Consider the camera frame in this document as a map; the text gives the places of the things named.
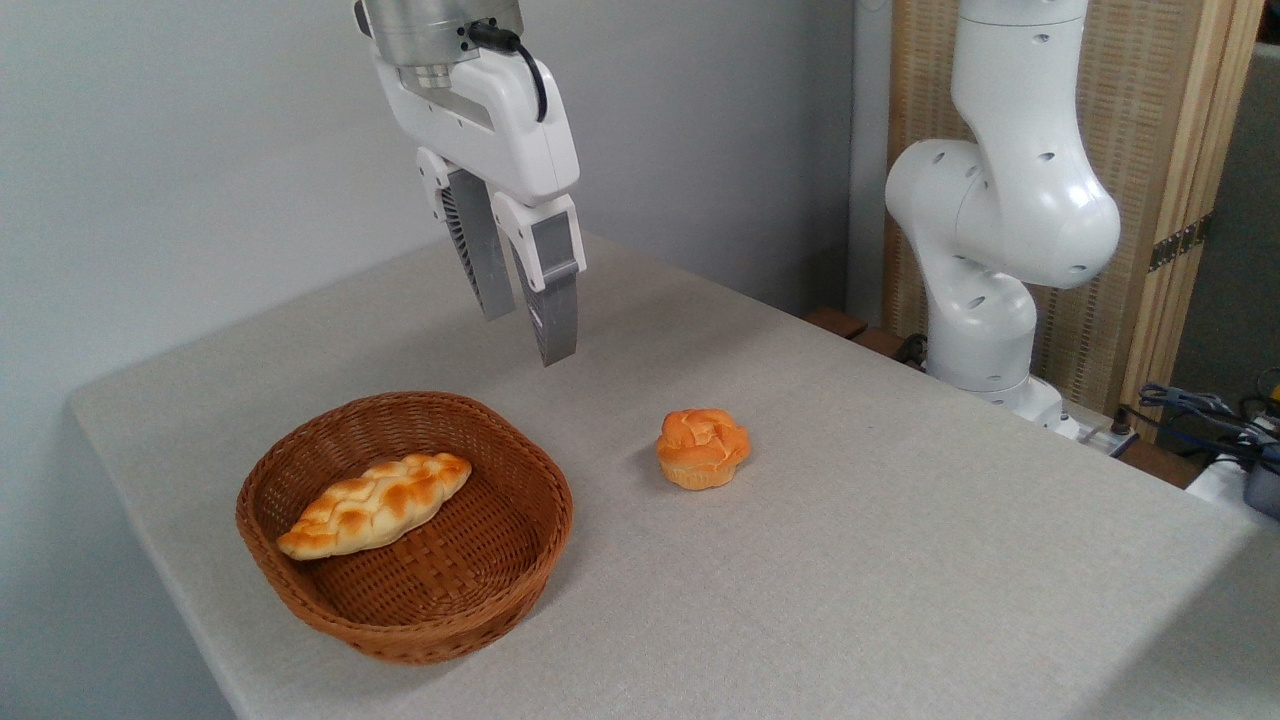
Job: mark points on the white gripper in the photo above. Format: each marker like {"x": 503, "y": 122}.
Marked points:
{"x": 510, "y": 125}

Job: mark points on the long braided bread loaf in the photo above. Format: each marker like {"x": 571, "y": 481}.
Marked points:
{"x": 375, "y": 503}

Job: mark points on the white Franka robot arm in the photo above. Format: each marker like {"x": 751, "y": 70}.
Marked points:
{"x": 1010, "y": 210}

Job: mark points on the round orange muffin bread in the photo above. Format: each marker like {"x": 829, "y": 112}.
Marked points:
{"x": 702, "y": 445}

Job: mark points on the brown woven wicker basket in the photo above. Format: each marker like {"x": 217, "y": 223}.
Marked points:
{"x": 300, "y": 600}

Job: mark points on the silver wrist flange cylinder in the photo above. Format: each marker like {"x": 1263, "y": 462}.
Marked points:
{"x": 425, "y": 25}

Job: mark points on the grey tablecloth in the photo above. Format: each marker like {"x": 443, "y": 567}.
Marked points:
{"x": 850, "y": 580}

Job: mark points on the wooden rattan folding screen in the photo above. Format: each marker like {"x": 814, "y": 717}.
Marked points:
{"x": 1160, "y": 120}

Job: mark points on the dark metal screen hinge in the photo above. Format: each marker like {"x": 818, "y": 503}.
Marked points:
{"x": 1180, "y": 243}

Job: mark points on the grey plastic box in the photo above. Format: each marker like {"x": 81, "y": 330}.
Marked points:
{"x": 1264, "y": 490}

